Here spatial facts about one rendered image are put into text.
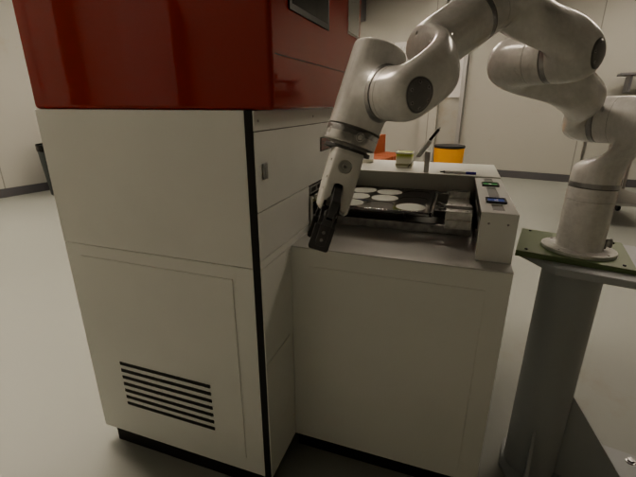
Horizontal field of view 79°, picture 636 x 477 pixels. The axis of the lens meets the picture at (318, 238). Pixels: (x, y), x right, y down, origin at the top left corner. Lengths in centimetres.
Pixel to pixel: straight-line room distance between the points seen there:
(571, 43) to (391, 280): 68
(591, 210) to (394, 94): 84
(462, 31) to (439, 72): 16
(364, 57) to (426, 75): 10
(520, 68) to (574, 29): 11
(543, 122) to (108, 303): 711
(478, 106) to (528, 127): 90
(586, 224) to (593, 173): 14
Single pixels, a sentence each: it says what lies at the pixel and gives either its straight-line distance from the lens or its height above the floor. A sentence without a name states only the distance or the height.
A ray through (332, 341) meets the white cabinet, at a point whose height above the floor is 51.
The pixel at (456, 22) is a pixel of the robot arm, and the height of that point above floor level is 136.
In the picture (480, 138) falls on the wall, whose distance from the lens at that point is 775.
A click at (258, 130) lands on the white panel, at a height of 117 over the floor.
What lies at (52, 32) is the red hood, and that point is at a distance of 133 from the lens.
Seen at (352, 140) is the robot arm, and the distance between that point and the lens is 61.
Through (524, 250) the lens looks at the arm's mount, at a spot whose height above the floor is 84.
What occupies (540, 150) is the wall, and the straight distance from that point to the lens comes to 769.
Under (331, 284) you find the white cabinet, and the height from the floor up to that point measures 71.
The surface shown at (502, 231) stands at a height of 91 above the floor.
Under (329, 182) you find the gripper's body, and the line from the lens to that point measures 59.
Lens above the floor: 123
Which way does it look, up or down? 19 degrees down
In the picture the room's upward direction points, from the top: straight up
